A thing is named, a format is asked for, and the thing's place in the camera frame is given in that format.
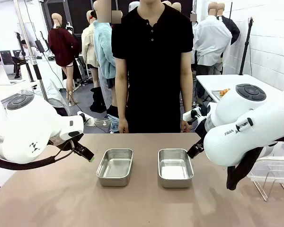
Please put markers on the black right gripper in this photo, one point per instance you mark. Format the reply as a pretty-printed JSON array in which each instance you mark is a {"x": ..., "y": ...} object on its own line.
[{"x": 200, "y": 128}]

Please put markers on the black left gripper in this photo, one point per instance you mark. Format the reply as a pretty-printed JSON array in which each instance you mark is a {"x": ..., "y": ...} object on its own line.
[{"x": 69, "y": 144}]

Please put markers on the clear plastic container lid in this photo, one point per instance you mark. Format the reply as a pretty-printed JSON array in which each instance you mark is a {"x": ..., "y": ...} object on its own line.
[{"x": 274, "y": 165}]

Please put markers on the person's left forearm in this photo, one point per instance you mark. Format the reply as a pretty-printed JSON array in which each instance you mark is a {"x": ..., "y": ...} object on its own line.
[{"x": 186, "y": 89}]

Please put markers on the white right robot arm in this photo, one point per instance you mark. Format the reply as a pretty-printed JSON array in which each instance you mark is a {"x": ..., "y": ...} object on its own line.
[{"x": 246, "y": 132}]

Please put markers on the person's right forearm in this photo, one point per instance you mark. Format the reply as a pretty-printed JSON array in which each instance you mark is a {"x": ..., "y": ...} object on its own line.
[{"x": 121, "y": 94}]

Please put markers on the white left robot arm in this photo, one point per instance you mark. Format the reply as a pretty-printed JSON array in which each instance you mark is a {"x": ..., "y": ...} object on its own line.
[{"x": 21, "y": 132}]

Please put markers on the person's left hand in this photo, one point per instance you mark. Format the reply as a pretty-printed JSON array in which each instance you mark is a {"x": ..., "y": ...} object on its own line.
[{"x": 185, "y": 127}]

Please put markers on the person's right hand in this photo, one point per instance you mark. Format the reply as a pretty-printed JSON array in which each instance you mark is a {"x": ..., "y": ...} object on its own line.
[{"x": 123, "y": 125}]

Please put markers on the stainless steel rectangular container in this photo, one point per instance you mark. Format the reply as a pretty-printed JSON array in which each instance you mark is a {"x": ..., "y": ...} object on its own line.
[
  {"x": 175, "y": 169},
  {"x": 114, "y": 169}
]

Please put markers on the black boots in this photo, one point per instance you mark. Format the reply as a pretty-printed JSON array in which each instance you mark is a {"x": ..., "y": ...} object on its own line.
[{"x": 98, "y": 104}]

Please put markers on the white side table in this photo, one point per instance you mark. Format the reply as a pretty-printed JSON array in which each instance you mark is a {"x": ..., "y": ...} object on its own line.
[{"x": 227, "y": 81}]

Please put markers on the person in black shirt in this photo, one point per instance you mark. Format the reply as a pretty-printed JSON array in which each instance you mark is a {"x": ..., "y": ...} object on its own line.
[{"x": 153, "y": 71}]

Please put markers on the metal light stand pole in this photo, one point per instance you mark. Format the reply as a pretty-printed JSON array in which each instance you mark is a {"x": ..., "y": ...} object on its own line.
[{"x": 38, "y": 73}]

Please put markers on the white desk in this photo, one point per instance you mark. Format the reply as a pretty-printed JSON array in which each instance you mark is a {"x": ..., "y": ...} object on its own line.
[{"x": 16, "y": 86}]

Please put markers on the mannequin in light blue fleece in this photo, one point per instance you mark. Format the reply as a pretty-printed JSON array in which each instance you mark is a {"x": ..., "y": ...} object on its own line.
[{"x": 104, "y": 54}]

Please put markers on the mannequin in beige jacket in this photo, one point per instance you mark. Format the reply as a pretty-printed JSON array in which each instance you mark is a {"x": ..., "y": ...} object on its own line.
[{"x": 88, "y": 47}]

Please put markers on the mannequin in dark red dress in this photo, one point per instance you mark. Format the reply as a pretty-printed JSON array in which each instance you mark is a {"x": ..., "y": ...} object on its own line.
[{"x": 62, "y": 47}]

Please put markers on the seated person in background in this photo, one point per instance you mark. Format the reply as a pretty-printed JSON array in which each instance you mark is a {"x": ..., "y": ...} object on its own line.
[{"x": 20, "y": 61}]

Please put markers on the mannequin in white shirt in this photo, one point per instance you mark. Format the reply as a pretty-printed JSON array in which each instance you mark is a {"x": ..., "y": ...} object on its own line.
[{"x": 210, "y": 40}]

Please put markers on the black tripod stand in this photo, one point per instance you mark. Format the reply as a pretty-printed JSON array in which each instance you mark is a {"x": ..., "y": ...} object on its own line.
[{"x": 246, "y": 42}]

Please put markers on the mannequin in black jacket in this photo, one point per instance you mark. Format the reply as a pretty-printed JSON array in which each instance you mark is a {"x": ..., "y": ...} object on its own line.
[{"x": 233, "y": 30}]

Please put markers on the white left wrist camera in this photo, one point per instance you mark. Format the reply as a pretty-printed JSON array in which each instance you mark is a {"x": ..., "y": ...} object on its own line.
[{"x": 86, "y": 119}]

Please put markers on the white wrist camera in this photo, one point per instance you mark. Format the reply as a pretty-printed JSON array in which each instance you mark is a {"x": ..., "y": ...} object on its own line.
[
  {"x": 189, "y": 115},
  {"x": 86, "y": 119}
]

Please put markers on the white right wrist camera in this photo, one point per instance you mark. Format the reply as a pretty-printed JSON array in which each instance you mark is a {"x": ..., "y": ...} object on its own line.
[{"x": 189, "y": 115}]

